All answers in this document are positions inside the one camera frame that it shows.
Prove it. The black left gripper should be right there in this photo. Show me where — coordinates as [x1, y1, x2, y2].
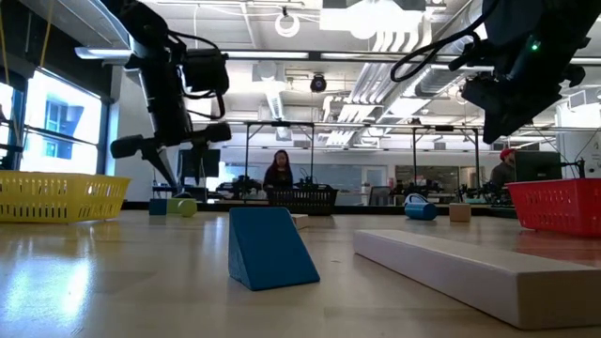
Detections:
[109, 45, 234, 190]

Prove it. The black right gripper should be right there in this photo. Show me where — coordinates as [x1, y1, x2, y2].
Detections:
[462, 44, 589, 145]

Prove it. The green cylinder block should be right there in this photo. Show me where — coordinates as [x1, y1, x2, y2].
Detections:
[177, 197, 199, 219]

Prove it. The blue cube block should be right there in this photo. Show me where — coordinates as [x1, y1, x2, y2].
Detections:
[148, 197, 169, 217]

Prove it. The pale wood cube block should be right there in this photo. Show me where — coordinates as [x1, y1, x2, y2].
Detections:
[449, 202, 472, 223]

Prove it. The blue wedge block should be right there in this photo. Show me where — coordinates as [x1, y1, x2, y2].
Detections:
[227, 207, 321, 292]

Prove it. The blue cylinder block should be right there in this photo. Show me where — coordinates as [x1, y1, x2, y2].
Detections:
[404, 200, 439, 222]

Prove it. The long pale wood block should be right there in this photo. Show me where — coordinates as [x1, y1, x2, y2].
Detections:
[352, 228, 601, 331]

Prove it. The black computer monitor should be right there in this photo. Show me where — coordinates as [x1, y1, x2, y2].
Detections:
[177, 148, 222, 179]
[513, 149, 563, 183]

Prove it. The person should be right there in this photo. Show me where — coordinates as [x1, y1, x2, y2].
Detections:
[489, 147, 517, 189]
[262, 148, 295, 190]

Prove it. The red plastic basket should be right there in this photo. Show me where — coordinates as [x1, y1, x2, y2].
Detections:
[505, 177, 601, 238]

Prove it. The black plastic basket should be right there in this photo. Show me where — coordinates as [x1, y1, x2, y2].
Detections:
[266, 183, 339, 217]

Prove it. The yellow plastic basket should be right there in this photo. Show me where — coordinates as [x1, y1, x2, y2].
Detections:
[0, 170, 132, 224]

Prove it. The grey office chair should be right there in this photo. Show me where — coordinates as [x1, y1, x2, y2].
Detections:
[369, 185, 393, 207]

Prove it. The black overhead light bar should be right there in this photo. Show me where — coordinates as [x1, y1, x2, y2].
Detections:
[74, 46, 601, 67]

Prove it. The black metal station frame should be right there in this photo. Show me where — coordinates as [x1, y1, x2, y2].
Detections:
[411, 124, 481, 204]
[243, 120, 316, 204]

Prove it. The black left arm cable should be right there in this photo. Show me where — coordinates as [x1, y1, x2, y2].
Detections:
[167, 30, 228, 121]

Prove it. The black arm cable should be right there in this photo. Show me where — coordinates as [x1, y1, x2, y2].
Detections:
[390, 0, 500, 84]
[167, 30, 228, 121]

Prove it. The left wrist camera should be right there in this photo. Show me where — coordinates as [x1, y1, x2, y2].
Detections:
[181, 48, 231, 95]

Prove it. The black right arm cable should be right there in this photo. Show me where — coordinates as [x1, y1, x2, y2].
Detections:
[390, 0, 500, 84]

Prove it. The white coiled cable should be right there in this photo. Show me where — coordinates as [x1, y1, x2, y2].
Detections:
[274, 11, 301, 38]

